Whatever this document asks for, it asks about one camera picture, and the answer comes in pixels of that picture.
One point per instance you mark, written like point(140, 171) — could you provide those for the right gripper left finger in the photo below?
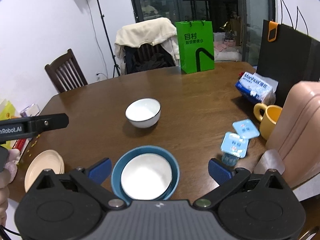
point(67, 206)

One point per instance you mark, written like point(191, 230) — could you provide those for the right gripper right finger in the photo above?
point(251, 206)

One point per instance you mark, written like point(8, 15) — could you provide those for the large cream plate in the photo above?
point(48, 159)

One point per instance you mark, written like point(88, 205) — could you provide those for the blue bowl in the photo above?
point(120, 164)

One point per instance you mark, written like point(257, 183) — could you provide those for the white bowl black rim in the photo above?
point(143, 113)

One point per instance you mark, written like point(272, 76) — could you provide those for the left hand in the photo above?
point(7, 176)

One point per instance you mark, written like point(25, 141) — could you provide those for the red box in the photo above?
point(21, 145)

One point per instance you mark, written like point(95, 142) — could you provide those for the blue lid cup lower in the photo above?
point(234, 148)

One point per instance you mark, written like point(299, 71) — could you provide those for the blue lid cup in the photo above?
point(246, 129)
point(234, 148)

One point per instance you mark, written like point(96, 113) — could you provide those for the dark wooden slat chair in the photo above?
point(65, 73)

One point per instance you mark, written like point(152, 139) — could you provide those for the blue lid cup upper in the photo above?
point(246, 129)

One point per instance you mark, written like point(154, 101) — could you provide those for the yellow mug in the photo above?
point(268, 117)

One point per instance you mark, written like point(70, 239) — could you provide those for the blue white tissue pack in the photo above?
point(257, 89)

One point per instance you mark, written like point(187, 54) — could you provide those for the clothes covered chair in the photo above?
point(145, 51)

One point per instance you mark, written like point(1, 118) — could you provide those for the black garment on seat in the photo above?
point(158, 60)

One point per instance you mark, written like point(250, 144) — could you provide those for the black paper bag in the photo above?
point(287, 56)

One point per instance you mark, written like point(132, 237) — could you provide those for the cream white garment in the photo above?
point(159, 31)

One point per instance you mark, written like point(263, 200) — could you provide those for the green paper bag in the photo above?
point(196, 46)

